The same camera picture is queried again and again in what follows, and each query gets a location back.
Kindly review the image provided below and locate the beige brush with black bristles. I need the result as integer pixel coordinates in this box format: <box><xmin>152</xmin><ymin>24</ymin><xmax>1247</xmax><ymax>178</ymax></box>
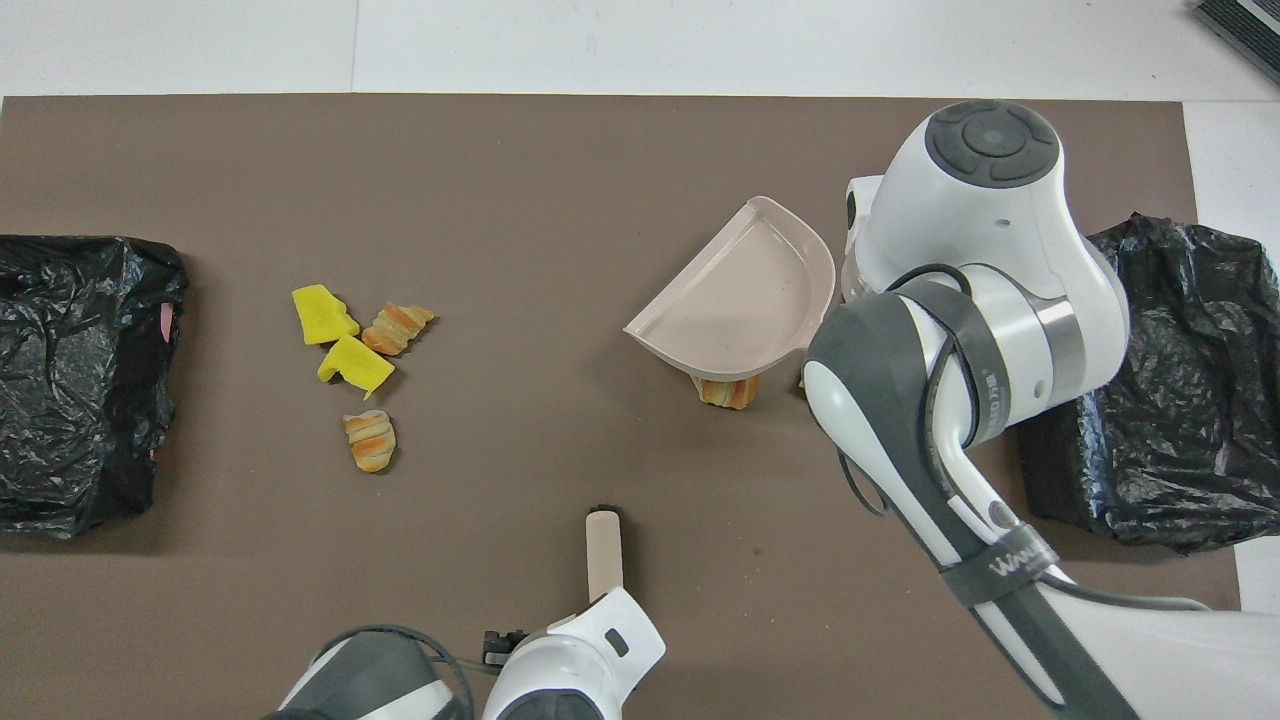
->
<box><xmin>584</xmin><ymin>503</ymin><xmax>626</xmax><ymax>604</ymax></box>

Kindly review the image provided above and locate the striped croissant piece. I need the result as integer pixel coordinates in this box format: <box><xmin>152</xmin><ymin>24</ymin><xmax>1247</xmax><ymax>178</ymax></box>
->
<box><xmin>361</xmin><ymin>303</ymin><xmax>438</xmax><ymax>357</ymax></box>
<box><xmin>697</xmin><ymin>374</ymin><xmax>761</xmax><ymax>412</ymax></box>
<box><xmin>343</xmin><ymin>410</ymin><xmax>398</xmax><ymax>473</ymax></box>

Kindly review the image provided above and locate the beige plastic dustpan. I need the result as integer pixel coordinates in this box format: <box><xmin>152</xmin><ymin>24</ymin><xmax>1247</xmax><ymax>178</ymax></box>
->
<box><xmin>623</xmin><ymin>195</ymin><xmax>837</xmax><ymax>383</ymax></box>

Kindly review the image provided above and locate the black bag lined bin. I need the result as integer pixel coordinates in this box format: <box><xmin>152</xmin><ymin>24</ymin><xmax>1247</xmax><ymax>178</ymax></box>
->
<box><xmin>0</xmin><ymin>235</ymin><xmax>189</xmax><ymax>541</ymax></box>
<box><xmin>1020</xmin><ymin>212</ymin><xmax>1280</xmax><ymax>554</ymax></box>

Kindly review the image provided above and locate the brown table mat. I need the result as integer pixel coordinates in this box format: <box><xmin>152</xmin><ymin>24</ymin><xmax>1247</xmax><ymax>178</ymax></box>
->
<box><xmin>0</xmin><ymin>95</ymin><xmax>1253</xmax><ymax>720</ymax></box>

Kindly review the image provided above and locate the dark grey ribbed device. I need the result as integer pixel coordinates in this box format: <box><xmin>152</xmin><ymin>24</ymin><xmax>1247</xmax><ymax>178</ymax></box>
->
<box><xmin>1192</xmin><ymin>0</ymin><xmax>1280</xmax><ymax>86</ymax></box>

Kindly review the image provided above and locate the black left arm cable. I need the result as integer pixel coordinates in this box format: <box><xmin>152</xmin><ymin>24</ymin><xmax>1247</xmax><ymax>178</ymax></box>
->
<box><xmin>310</xmin><ymin>625</ymin><xmax>476</xmax><ymax>720</ymax></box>

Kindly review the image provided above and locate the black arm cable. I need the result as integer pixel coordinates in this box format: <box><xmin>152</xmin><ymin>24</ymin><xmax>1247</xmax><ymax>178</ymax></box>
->
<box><xmin>310</xmin><ymin>625</ymin><xmax>476</xmax><ymax>720</ymax></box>
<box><xmin>835</xmin><ymin>262</ymin><xmax>1211</xmax><ymax>613</ymax></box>

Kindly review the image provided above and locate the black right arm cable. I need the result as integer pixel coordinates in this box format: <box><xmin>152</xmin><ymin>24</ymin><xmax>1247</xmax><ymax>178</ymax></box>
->
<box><xmin>835</xmin><ymin>262</ymin><xmax>1211</xmax><ymax>613</ymax></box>

